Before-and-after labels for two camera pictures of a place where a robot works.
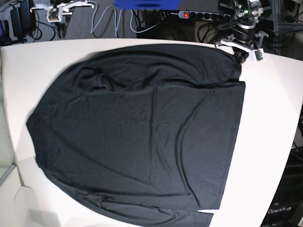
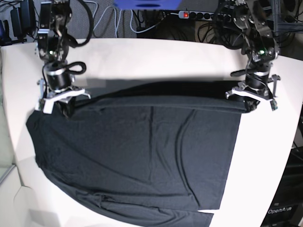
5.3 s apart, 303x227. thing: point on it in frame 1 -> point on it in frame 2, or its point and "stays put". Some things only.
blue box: (148, 4) stays put
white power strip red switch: (191, 14) stays put
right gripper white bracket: (256, 54) -> (268, 94)
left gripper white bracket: (55, 12) -> (47, 99)
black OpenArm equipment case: (287, 209) stays put
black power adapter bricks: (23, 21) stays put
